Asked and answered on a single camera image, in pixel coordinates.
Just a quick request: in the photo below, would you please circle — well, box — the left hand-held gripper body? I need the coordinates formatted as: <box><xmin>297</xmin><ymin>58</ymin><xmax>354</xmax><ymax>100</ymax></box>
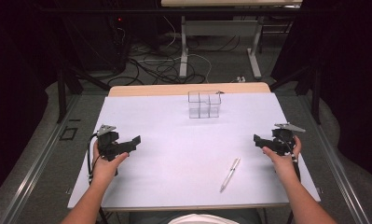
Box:
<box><xmin>96</xmin><ymin>124</ymin><xmax>128</xmax><ymax>162</ymax></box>

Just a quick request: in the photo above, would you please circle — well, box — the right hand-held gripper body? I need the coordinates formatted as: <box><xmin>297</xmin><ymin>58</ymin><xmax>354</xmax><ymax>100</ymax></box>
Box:
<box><xmin>270</xmin><ymin>122</ymin><xmax>307</xmax><ymax>157</ymax></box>

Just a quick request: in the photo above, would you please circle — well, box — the person's left hand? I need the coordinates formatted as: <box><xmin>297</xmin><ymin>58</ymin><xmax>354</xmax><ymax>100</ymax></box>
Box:
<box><xmin>91</xmin><ymin>141</ymin><xmax>131</xmax><ymax>185</ymax></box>

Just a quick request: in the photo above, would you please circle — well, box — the person's right hand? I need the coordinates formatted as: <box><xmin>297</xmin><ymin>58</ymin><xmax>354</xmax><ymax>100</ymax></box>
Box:
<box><xmin>261</xmin><ymin>135</ymin><xmax>303</xmax><ymax>185</ymax></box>

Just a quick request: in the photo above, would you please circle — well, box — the white pen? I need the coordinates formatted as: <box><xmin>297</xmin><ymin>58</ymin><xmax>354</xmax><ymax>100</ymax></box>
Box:
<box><xmin>218</xmin><ymin>157</ymin><xmax>241</xmax><ymax>194</ymax></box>

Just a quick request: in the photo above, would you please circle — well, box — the white table cover sheet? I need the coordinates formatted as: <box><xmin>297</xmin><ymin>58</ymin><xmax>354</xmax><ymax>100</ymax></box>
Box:
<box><xmin>67</xmin><ymin>91</ymin><xmax>322</xmax><ymax>209</ymax></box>

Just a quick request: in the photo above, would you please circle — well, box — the clear acrylic compartment organizer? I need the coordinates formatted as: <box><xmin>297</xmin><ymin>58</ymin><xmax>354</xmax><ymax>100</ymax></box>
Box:
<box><xmin>187</xmin><ymin>90</ymin><xmax>223</xmax><ymax>119</ymax></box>

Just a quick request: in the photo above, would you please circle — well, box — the black computer tower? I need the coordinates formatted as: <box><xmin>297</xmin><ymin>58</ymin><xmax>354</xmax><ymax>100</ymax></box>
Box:
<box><xmin>62</xmin><ymin>14</ymin><xmax>131</xmax><ymax>73</ymax></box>

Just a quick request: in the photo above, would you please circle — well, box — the white desk with metal legs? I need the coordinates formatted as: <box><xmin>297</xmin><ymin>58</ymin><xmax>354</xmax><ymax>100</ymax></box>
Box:
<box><xmin>160</xmin><ymin>0</ymin><xmax>303</xmax><ymax>80</ymax></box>

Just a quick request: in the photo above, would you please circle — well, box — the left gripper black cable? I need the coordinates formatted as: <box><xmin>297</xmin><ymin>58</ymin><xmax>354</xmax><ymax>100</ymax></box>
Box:
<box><xmin>86</xmin><ymin>133</ymin><xmax>102</xmax><ymax>187</ymax></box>

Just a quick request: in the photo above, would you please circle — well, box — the black metal stand frame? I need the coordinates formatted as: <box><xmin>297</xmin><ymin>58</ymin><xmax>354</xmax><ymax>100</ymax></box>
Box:
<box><xmin>55</xmin><ymin>59</ymin><xmax>111</xmax><ymax>124</ymax></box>
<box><xmin>269</xmin><ymin>63</ymin><xmax>324</xmax><ymax>125</ymax></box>

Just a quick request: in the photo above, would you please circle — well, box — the tangle of floor cables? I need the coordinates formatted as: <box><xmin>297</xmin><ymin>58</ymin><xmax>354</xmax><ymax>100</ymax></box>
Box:
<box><xmin>106</xmin><ymin>15</ymin><xmax>241</xmax><ymax>87</ymax></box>

